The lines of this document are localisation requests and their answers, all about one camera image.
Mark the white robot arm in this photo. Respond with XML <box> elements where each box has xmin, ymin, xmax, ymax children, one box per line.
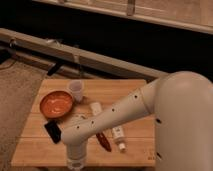
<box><xmin>61</xmin><ymin>71</ymin><xmax>213</xmax><ymax>171</ymax></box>

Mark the sliding door track frame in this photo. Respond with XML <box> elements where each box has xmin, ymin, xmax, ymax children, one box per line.
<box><xmin>0</xmin><ymin>28</ymin><xmax>167</xmax><ymax>80</ymax></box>

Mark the black rectangular phone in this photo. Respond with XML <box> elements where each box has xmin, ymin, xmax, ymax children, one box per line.
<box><xmin>44</xmin><ymin>120</ymin><xmax>61</xmax><ymax>144</ymax></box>

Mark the orange ceramic bowl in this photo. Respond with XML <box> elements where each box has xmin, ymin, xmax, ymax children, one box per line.
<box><xmin>39</xmin><ymin>91</ymin><xmax>74</xmax><ymax>118</ymax></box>

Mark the white squeeze tube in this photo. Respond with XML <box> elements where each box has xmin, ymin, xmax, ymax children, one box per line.
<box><xmin>90</xmin><ymin>102</ymin><xmax>126</xmax><ymax>152</ymax></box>

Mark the translucent plastic cup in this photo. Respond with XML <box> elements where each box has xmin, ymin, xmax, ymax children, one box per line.
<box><xmin>68</xmin><ymin>80</ymin><xmax>83</xmax><ymax>102</ymax></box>

